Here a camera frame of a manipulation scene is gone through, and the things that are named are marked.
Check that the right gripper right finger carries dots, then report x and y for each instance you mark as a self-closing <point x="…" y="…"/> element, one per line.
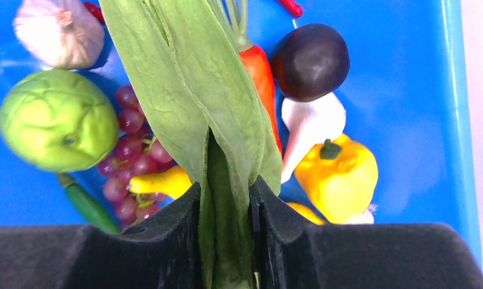
<point x="293" y="252"/>

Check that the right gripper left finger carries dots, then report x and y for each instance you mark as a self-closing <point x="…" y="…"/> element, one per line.
<point x="159" y="252"/>

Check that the yellow banana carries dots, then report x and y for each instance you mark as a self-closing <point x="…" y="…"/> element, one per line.
<point x="174" y="182"/>

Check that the green chili pepper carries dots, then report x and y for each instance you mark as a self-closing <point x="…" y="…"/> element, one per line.
<point x="85" y="205"/>

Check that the white garlic near mango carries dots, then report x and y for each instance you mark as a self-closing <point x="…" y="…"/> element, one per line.
<point x="366" y="217"/>

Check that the yellow bell pepper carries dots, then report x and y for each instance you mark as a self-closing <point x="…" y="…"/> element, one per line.
<point x="339" y="178"/>

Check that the purple grape bunch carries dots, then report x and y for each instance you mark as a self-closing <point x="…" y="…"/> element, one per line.
<point x="131" y="157"/>

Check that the green cabbage ball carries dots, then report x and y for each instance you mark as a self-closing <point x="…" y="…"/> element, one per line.
<point x="58" y="121"/>

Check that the dark purple mushroom cap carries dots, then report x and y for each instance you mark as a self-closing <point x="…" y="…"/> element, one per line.
<point x="310" y="62"/>

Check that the blue plastic bin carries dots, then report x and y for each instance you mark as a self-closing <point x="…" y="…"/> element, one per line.
<point x="405" y="98"/>

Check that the orange carrot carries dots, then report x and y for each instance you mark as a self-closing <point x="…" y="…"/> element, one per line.
<point x="253" y="57"/>

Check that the white garlic bulb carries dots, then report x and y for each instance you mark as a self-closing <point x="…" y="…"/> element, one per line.
<point x="62" y="34"/>

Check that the red chili pepper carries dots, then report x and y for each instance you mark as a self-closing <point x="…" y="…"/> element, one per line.
<point x="292" y="7"/>

